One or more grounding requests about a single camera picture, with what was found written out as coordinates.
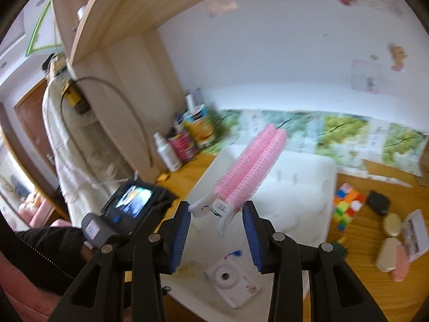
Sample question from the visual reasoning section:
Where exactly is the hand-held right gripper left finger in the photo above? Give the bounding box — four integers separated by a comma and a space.
50, 201, 192, 322

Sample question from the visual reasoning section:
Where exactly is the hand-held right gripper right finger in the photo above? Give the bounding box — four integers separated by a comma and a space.
242, 200, 386, 322

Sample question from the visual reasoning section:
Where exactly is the white instant camera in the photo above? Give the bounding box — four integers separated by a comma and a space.
205, 257, 262, 309

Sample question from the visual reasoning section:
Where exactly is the white plastic storage bin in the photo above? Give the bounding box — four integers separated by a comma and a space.
168, 144, 337, 309

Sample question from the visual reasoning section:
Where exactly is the pink hair roller clip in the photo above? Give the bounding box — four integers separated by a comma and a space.
188, 123, 289, 239

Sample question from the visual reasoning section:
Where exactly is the multicoloured puzzle cube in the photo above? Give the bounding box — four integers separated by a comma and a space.
332, 183, 366, 232

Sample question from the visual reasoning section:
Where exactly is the beige rounded square compact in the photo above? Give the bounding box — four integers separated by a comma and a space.
375, 237, 401, 272

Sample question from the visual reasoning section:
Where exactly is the round beige compact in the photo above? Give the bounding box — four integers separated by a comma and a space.
383, 213, 404, 239

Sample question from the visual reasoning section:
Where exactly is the small pink oblong case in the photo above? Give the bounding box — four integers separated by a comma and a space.
392, 245, 411, 282

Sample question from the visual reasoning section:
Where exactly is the white rectangular box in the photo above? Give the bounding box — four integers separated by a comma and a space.
400, 209, 429, 262

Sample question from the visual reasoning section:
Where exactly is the person's left forearm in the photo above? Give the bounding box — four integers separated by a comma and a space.
13, 227, 98, 297

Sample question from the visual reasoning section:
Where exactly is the white spray bottle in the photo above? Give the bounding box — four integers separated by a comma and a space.
153, 132, 183, 172

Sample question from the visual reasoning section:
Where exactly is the white hanging cloth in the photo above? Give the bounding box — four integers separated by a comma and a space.
42, 54, 138, 205

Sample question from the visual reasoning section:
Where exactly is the red printed can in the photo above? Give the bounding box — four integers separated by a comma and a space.
169, 131, 199, 162

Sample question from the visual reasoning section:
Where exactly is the pink furniture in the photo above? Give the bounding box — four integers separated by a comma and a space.
18, 191, 56, 229

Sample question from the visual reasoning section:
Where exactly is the yellow printed pen cup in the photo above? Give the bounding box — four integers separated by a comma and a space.
184, 105, 215, 148

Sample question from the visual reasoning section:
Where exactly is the yellow hanging pouch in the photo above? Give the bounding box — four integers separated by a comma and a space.
62, 80, 91, 115

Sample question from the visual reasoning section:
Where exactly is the brown wooden door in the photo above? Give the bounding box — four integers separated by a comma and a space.
13, 77, 72, 222

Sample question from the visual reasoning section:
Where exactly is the black power adapter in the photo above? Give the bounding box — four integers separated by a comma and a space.
366, 191, 391, 216

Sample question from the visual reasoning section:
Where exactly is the wooden bookshelf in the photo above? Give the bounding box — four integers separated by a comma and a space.
50, 0, 242, 182

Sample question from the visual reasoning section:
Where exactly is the clear tape strip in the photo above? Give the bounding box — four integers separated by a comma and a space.
206, 0, 238, 19

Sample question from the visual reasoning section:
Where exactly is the thick black cable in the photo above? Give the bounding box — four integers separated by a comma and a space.
60, 76, 155, 166

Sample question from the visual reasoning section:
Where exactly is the square translucent wall sticker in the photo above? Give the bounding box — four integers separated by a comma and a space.
351, 58, 383, 94

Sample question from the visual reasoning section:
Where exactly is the yellow duck wall sticker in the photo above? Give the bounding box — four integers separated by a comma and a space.
389, 43, 409, 72

